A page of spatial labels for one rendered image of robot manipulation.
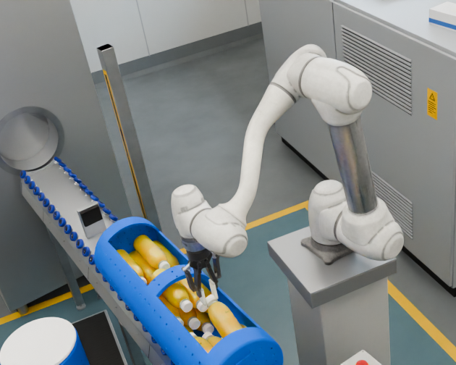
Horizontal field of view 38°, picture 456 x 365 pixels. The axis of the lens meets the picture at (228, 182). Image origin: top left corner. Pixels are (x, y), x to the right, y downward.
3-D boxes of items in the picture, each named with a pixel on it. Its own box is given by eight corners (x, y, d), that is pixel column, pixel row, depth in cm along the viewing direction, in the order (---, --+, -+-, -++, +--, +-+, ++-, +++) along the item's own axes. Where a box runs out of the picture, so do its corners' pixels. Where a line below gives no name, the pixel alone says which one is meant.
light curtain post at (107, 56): (181, 317, 390) (108, 43, 298) (186, 323, 385) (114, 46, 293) (172, 322, 387) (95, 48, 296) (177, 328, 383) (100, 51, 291)
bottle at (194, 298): (164, 276, 244) (190, 303, 230) (180, 266, 246) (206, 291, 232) (170, 289, 248) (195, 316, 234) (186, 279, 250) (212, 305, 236)
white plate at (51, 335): (-13, 346, 244) (-12, 348, 245) (19, 388, 225) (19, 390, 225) (53, 305, 257) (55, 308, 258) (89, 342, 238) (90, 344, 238)
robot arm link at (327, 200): (331, 215, 263) (328, 167, 252) (366, 234, 250) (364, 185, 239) (301, 234, 256) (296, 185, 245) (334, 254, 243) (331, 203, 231)
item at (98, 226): (104, 227, 315) (96, 200, 307) (108, 231, 312) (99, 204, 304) (85, 237, 311) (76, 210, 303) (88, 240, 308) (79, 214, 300)
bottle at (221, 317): (231, 358, 213) (200, 311, 221) (246, 351, 218) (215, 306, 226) (239, 346, 209) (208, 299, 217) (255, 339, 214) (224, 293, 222)
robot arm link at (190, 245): (174, 229, 209) (177, 245, 212) (188, 242, 202) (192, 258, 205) (198, 217, 212) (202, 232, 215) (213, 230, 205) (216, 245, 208)
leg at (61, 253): (83, 302, 415) (53, 221, 381) (87, 307, 410) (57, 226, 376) (74, 306, 412) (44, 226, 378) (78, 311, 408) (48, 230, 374)
